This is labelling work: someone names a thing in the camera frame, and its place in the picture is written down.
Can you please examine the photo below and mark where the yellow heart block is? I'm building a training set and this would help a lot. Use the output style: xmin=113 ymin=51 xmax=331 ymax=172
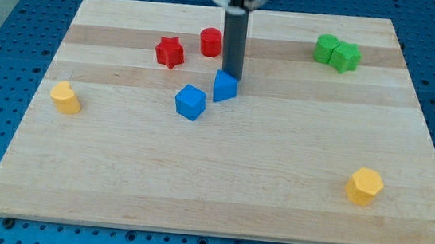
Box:
xmin=49 ymin=81 xmax=81 ymax=114

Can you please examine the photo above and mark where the yellow hexagon block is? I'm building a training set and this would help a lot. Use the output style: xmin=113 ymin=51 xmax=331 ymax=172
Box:
xmin=345 ymin=167 xmax=384 ymax=206

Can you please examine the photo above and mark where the blue cube block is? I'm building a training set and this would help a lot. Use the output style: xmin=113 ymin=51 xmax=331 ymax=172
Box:
xmin=175 ymin=84 xmax=206 ymax=120

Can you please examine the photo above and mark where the blue triangle block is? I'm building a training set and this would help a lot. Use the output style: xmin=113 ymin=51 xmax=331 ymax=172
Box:
xmin=213 ymin=69 xmax=238 ymax=102

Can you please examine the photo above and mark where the red cylinder block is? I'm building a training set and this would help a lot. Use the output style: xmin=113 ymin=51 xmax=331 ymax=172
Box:
xmin=200 ymin=27 xmax=222 ymax=57

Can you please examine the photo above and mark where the red star block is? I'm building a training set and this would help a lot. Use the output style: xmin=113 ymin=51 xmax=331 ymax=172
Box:
xmin=155 ymin=37 xmax=185 ymax=69

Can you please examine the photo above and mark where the wooden board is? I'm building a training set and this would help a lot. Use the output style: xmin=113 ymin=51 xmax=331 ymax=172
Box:
xmin=0 ymin=0 xmax=435 ymax=244

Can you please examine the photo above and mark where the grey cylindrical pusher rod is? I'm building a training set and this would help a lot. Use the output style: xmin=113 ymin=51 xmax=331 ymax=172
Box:
xmin=221 ymin=10 xmax=249 ymax=80

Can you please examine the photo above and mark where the green cylinder block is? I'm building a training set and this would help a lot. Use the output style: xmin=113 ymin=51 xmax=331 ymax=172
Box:
xmin=313 ymin=34 xmax=339 ymax=64

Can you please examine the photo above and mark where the green star block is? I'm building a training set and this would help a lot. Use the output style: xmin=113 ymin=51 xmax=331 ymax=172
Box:
xmin=328 ymin=41 xmax=362 ymax=74

